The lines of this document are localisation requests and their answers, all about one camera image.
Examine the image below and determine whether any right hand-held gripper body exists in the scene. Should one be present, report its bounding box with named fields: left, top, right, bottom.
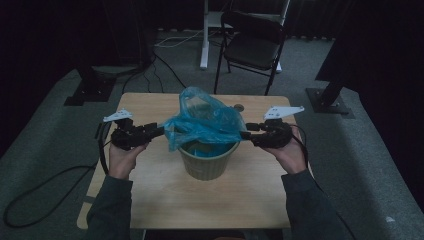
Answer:
left=252, top=105, right=305, bottom=150

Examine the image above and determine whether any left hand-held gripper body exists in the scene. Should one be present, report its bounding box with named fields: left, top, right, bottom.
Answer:
left=102, top=107, right=148, bottom=152

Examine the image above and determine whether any blue plastic bag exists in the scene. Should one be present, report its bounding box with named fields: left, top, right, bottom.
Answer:
left=161, top=86, right=248, bottom=159

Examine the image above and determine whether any green plastic bin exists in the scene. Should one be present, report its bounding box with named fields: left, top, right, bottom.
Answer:
left=178, top=139, right=241, bottom=182

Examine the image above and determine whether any person's left hand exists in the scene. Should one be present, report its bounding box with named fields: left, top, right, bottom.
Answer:
left=107, top=141, right=150, bottom=181

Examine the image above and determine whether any person's right hand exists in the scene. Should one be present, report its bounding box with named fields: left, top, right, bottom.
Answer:
left=259, top=125, right=309, bottom=175

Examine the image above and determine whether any black square stand base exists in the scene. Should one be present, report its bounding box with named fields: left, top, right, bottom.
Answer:
left=63, top=64, right=116, bottom=107

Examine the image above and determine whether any black stand with flat base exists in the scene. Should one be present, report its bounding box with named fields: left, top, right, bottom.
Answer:
left=305, top=79, right=356, bottom=120

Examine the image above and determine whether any grey round stand base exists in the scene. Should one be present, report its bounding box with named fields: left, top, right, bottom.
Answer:
left=91, top=64, right=140, bottom=77

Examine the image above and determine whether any black folding chair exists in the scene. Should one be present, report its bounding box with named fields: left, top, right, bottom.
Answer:
left=213, top=10, right=287, bottom=97

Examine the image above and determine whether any dark curtain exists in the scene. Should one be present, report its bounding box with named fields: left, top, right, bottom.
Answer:
left=314, top=0, right=424, bottom=214

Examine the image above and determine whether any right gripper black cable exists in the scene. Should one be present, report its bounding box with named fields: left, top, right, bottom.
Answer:
left=288, top=123, right=358, bottom=240

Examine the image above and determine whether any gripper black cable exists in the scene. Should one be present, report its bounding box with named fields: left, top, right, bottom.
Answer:
left=2, top=121, right=116, bottom=230
left=288, top=123, right=358, bottom=240

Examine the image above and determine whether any black floor cable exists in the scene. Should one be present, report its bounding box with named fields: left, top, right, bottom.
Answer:
left=152, top=52, right=188, bottom=89
left=121, top=55, right=165, bottom=95

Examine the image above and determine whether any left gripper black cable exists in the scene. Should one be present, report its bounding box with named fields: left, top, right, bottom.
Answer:
left=2, top=121, right=116, bottom=230

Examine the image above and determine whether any white floor cable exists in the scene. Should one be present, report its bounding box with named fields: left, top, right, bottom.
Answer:
left=153, top=29, right=222, bottom=49

